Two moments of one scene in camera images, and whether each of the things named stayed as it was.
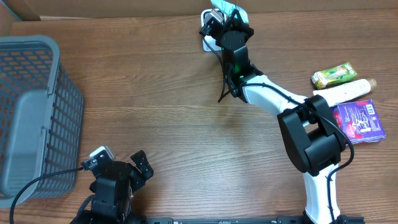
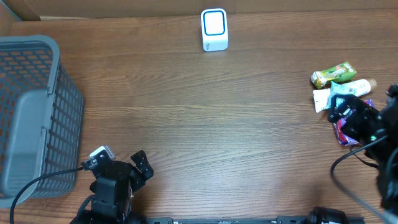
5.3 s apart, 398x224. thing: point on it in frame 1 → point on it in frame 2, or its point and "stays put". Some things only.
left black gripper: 125,170 stays put
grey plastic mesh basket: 41,120 stays put
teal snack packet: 227,8 → 336,89
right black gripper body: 232,23 → 351,116
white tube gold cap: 336,95 stays put
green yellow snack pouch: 333,75 stays put
